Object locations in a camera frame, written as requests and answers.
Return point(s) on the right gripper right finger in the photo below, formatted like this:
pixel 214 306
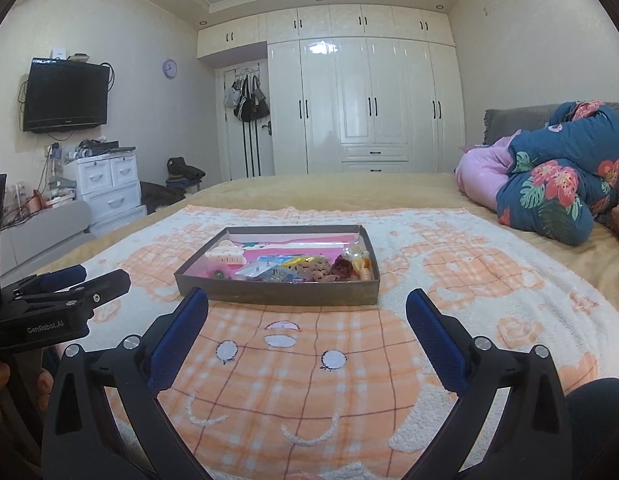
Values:
pixel 533 439

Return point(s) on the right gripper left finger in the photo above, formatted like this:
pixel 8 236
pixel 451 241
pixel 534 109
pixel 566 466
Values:
pixel 81 438

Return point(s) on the maroon hair clip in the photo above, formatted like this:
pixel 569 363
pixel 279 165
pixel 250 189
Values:
pixel 343 270

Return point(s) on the clear box of earrings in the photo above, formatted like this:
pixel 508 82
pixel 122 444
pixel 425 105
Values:
pixel 280 274

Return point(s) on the left hand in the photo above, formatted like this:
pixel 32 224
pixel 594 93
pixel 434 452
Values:
pixel 41 387

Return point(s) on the grey bench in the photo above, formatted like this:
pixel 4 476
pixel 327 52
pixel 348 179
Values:
pixel 42 239

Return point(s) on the white drawer cabinet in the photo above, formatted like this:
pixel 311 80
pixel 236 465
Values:
pixel 109 184

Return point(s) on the tan bed cover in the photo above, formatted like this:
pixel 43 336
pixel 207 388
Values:
pixel 597 261

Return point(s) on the pile of dark clothes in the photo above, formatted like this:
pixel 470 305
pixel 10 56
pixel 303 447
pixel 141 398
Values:
pixel 180 177

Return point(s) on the beige claw hair clip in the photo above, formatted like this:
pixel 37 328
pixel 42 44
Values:
pixel 226 252

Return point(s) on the clear plastic bag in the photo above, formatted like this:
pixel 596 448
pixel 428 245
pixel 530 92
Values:
pixel 253 270

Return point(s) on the blue floral quilt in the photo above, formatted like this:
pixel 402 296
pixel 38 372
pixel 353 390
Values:
pixel 563 175

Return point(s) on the white door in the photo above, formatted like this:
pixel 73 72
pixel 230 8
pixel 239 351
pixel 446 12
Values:
pixel 244 123

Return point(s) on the pink speckled scrunchie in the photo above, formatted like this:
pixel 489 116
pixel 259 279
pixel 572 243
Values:
pixel 315 269

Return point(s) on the pink folded quilt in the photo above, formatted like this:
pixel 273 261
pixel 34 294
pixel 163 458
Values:
pixel 483 170

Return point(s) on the brown shallow cardboard tray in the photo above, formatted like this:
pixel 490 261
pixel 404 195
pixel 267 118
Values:
pixel 364 291

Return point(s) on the pink children's book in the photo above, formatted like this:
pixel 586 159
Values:
pixel 255 245

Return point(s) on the bags hanging on door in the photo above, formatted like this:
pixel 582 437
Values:
pixel 246 100

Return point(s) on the grey headboard cushion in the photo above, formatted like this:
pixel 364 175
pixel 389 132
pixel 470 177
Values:
pixel 499 123

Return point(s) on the white glossy wardrobe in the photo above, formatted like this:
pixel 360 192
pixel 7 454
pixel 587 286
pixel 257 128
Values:
pixel 353 87

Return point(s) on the wall-mounted black television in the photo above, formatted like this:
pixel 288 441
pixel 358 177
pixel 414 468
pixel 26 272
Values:
pixel 63 95

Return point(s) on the purple wall clock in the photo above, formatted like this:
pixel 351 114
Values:
pixel 170 68

